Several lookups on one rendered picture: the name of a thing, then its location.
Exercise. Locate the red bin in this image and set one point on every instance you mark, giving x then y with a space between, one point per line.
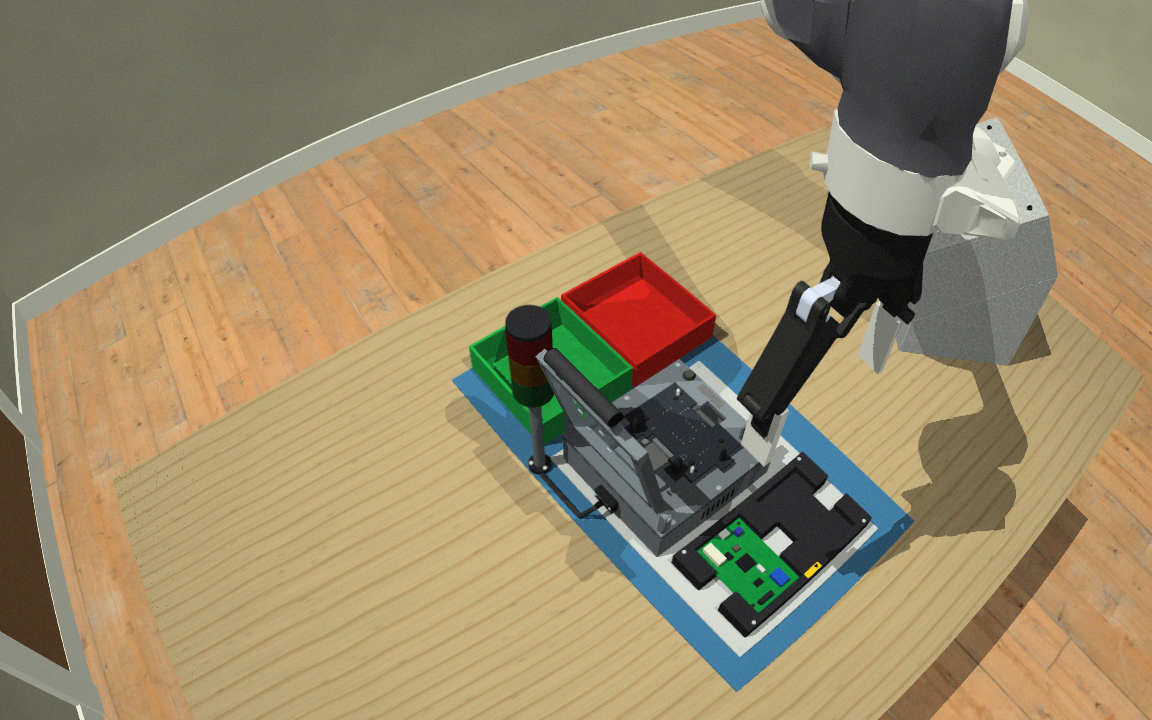
641 308

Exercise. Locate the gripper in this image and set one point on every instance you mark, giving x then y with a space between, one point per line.
885 261

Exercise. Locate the green circuit board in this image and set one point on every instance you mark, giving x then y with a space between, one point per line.
745 564

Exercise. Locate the green bin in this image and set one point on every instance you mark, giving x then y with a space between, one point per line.
581 345

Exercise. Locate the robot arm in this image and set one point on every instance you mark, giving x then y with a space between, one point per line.
917 76

